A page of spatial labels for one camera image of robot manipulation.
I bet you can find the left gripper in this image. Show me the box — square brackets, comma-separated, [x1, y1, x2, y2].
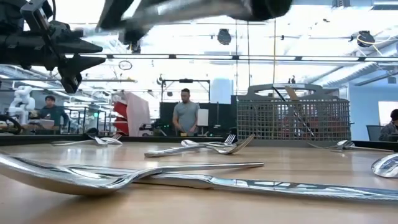
[18, 0, 106, 94]

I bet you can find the person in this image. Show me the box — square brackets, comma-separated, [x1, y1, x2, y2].
[37, 95, 71, 128]
[377, 108, 398, 142]
[172, 88, 201, 137]

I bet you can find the wooden workbench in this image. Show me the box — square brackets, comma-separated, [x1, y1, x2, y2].
[0, 123, 63, 135]

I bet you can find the red rack with pale cover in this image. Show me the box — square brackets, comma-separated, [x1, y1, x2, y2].
[111, 90, 152, 137]

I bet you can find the long linear ceiling light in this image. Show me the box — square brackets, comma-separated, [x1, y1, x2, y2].
[0, 53, 398, 62]

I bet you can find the white paper sign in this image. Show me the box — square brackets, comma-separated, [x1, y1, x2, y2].
[197, 108, 210, 127]

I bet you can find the white square column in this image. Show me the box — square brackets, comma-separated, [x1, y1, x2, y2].
[211, 77, 234, 105]

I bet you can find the black partition panel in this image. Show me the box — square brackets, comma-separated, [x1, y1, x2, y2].
[159, 101, 238, 138]

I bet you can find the grey mesh cutlery basket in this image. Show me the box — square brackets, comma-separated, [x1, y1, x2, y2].
[236, 83, 352, 147]

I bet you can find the black office chair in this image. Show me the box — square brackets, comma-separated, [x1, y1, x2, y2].
[366, 124, 386, 142]

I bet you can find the black framed glass enclosure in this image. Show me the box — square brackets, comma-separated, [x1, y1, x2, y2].
[52, 105, 109, 135]

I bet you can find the black metal gantry frame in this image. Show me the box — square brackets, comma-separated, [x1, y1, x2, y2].
[160, 78, 211, 103]

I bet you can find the silver ventilation duct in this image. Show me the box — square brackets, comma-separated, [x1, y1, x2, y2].
[320, 61, 398, 88]

